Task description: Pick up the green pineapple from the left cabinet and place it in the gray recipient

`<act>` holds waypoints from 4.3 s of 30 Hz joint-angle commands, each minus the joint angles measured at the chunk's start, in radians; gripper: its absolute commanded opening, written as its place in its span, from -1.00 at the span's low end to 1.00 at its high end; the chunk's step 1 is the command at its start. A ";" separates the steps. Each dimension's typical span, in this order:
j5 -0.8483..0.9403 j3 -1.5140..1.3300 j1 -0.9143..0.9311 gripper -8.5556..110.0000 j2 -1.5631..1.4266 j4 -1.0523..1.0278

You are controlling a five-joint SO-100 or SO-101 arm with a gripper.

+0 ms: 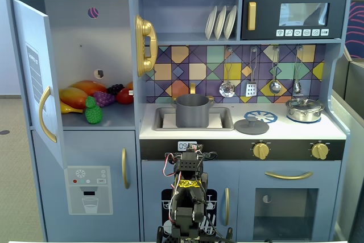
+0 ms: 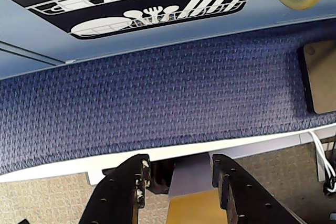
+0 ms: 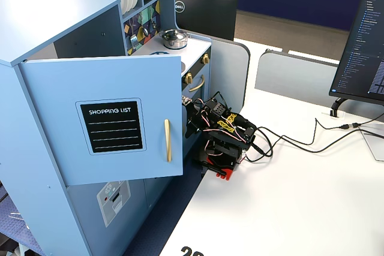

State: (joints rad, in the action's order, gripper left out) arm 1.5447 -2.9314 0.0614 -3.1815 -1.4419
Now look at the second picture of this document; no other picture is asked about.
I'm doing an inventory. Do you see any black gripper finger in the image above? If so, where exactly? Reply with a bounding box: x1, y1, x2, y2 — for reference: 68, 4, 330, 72
81, 153, 152, 224
211, 153, 308, 224

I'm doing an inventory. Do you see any gray table leg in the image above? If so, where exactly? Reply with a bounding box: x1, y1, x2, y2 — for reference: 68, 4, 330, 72
167, 153, 212, 199

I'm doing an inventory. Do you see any blue textured mat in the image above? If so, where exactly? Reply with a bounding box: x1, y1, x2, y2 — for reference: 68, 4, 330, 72
0, 33, 336, 178

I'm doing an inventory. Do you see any tan board with black edge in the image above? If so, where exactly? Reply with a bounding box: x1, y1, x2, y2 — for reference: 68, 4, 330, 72
297, 40, 336, 115

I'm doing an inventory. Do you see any blue dishwasher door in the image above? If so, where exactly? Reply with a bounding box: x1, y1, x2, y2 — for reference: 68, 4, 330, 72
0, 0, 336, 79

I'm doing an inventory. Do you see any black dish rack decal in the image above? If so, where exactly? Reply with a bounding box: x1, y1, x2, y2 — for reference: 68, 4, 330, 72
5, 0, 265, 40

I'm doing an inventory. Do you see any white cable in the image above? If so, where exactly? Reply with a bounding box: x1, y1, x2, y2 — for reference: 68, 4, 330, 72
309, 129, 336, 195

